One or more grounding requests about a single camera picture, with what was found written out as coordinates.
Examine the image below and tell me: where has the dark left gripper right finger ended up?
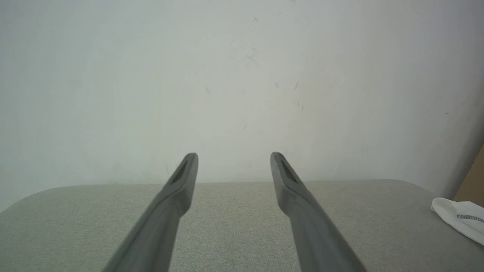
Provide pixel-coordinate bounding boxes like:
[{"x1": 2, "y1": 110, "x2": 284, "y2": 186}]
[{"x1": 270, "y1": 152, "x2": 367, "y2": 272}]

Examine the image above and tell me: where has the tan board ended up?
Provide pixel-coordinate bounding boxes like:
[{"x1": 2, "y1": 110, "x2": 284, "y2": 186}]
[{"x1": 454, "y1": 144, "x2": 484, "y2": 207}]

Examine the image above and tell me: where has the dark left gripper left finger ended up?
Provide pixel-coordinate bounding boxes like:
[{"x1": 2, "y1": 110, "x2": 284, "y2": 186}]
[{"x1": 102, "y1": 152, "x2": 199, "y2": 272}]

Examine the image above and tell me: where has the white t-shirt with grey stitching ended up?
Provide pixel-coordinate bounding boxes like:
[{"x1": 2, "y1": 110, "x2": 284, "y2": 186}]
[{"x1": 431, "y1": 198, "x2": 484, "y2": 246}]

